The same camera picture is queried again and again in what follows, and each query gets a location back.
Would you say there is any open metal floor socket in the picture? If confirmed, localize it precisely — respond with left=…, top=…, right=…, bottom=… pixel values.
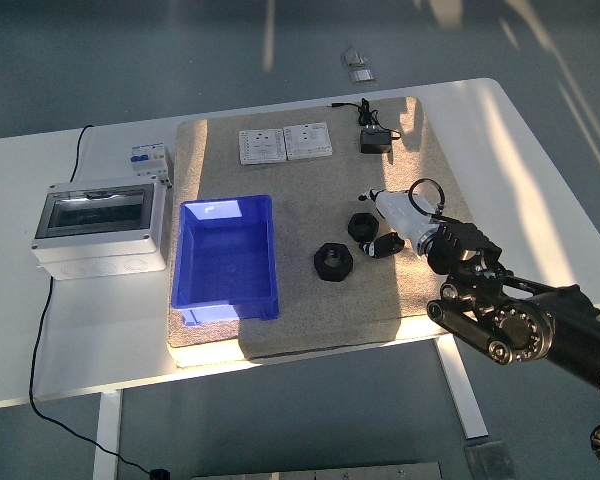
left=340, top=46, right=369, bottom=68

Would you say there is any grey metal foot plate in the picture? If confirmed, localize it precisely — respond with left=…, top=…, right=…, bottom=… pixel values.
left=463, top=439, right=517, bottom=480

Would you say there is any black power adapter with cord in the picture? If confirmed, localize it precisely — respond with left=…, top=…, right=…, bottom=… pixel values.
left=328, top=97, right=402, bottom=155

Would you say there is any blue plastic bin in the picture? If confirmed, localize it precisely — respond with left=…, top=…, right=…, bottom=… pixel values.
left=170, top=194, right=281, bottom=327

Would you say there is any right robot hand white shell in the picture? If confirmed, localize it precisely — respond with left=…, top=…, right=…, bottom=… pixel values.
left=357, top=187, right=435, bottom=259

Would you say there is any large black hex nut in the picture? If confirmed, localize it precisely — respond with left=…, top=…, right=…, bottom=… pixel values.
left=313, top=242, right=354, bottom=283

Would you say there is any white wall socket panel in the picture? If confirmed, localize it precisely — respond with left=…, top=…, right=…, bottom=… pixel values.
left=238, top=128, right=288, bottom=166
left=283, top=121, right=334, bottom=161

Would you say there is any white table leg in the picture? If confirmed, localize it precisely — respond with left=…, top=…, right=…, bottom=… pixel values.
left=434, top=337, right=490, bottom=441
left=92, top=389, right=124, bottom=480

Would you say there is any long grey metal plate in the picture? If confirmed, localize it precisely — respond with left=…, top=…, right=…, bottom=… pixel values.
left=189, top=461, right=444, bottom=480

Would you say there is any white distribution box clear lid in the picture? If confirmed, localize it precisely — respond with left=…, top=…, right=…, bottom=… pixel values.
left=31, top=179, right=169, bottom=281

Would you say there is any white blue circuit breaker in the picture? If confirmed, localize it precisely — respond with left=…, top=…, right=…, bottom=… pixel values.
left=128, top=142, right=174, bottom=189

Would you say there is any grey-brown mat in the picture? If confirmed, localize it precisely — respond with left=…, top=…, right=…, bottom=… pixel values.
left=165, top=95, right=486, bottom=361

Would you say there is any small black hex nut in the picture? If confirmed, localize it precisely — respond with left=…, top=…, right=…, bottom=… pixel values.
left=347, top=212, right=381, bottom=241

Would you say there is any long black cable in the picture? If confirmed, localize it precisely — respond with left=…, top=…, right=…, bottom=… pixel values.
left=28, top=123, right=154, bottom=474

